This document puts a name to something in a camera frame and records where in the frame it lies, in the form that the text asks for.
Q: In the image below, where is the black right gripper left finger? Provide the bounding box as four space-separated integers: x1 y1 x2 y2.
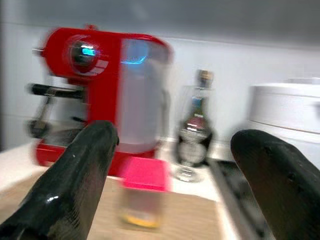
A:
0 120 120 240

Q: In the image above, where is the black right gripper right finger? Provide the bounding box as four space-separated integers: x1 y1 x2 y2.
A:
230 129 320 240

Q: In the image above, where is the clear container pink lid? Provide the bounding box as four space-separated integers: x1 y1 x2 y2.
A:
119 156 173 230

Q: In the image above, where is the steel gas hob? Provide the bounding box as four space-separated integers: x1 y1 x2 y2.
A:
211 159 277 240

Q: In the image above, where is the white cooking pot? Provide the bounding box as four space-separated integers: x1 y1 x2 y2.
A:
246 77 320 167

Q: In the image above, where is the red coffee machine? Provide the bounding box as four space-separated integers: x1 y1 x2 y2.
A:
24 24 175 177

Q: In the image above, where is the beige woven table mat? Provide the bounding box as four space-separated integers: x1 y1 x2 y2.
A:
0 174 222 240

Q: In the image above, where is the clear wine glass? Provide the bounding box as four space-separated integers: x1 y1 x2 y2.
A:
174 84 218 183

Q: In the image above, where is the dark green wine bottle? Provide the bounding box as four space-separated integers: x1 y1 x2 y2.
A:
176 69 217 169

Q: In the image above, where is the black power plug with cord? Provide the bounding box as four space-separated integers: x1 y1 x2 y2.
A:
24 119 52 140

